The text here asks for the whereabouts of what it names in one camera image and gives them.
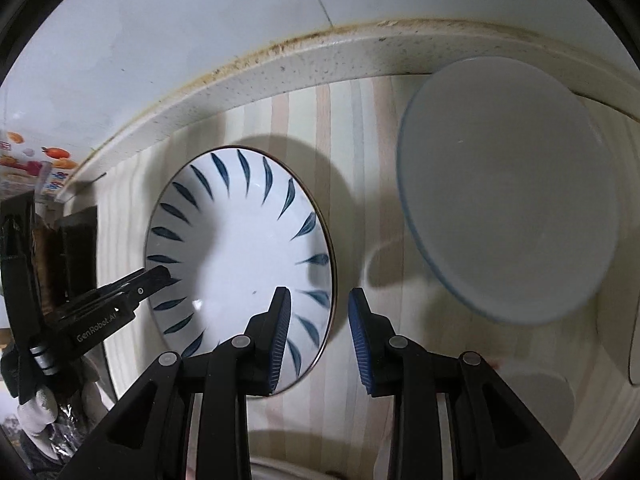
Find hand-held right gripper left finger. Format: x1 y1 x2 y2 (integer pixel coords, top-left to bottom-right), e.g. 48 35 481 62
65 286 293 480

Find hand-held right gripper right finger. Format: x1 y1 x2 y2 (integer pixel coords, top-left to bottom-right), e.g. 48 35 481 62
347 287 583 480

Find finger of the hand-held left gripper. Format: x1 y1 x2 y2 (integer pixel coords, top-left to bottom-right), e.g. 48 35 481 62
92 265 173 312

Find blue leaf pattern plate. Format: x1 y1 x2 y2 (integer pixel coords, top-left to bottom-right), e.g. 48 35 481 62
145 146 338 395

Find pale blue rimmed plate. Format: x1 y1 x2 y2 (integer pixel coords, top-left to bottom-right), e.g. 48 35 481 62
396 56 621 325

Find person's left hand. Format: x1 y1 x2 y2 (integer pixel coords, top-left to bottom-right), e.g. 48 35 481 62
15 385 58 438

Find striped table cloth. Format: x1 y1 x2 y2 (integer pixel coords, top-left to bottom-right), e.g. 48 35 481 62
95 72 640 480

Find colourful wall stickers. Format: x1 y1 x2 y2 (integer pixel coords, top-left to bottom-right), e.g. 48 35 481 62
0 130 83 201

